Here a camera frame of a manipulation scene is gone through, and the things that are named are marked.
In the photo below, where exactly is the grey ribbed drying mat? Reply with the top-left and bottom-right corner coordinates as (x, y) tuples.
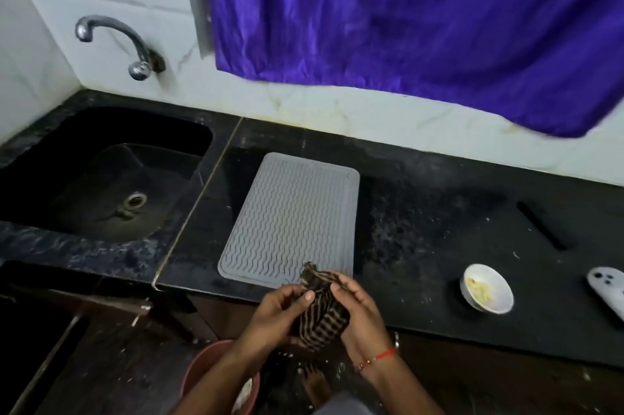
(217, 152), (361, 290)

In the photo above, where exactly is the striped brown cloth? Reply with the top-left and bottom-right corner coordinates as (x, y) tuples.
(291, 262), (352, 352)

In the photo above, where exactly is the red thread bracelet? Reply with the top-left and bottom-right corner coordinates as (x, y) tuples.
(357, 347), (399, 371)

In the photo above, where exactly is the black stone sink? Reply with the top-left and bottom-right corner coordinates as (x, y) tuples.
(0, 107), (214, 243)

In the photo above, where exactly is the metal sink drain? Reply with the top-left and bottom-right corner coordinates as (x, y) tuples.
(116, 192), (148, 219)

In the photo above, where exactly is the purple curtain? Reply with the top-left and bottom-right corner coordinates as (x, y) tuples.
(199, 0), (624, 139)

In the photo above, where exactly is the person's left hand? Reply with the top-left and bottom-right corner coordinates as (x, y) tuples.
(241, 283), (316, 357)

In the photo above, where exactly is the person's right forearm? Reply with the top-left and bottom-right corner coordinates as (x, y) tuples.
(360, 349), (445, 415)

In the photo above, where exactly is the white game controller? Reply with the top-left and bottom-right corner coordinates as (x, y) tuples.
(586, 266), (624, 323)

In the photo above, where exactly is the person's right hand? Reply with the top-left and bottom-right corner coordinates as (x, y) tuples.
(330, 272), (397, 371)

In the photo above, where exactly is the pink plastic bucket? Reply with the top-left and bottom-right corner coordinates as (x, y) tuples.
(180, 340), (261, 415)

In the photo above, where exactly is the chrome wall tap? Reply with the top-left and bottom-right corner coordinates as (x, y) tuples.
(74, 15), (166, 82)

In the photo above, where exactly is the small white bowl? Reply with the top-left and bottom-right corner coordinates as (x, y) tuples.
(459, 264), (515, 315)

